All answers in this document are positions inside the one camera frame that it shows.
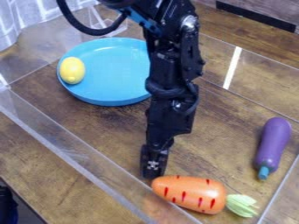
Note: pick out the yellow toy lemon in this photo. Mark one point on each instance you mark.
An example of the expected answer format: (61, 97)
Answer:
(72, 70)

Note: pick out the blue round plate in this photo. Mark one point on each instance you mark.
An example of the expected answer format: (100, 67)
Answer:
(116, 69)

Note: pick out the clear acrylic tray wall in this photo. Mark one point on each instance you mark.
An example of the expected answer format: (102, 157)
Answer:
(100, 170)

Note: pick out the orange toy carrot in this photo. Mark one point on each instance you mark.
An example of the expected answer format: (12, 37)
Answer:
(203, 195)

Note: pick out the white lattice curtain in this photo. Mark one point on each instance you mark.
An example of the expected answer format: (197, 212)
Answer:
(20, 14)

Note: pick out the purple toy eggplant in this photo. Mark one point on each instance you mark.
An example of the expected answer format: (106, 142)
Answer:
(275, 137)

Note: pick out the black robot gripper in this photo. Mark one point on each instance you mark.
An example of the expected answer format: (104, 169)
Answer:
(169, 118)

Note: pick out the dark wooden bar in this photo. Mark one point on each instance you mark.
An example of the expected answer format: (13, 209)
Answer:
(256, 16)

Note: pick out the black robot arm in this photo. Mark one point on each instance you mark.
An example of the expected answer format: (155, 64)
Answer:
(171, 26)

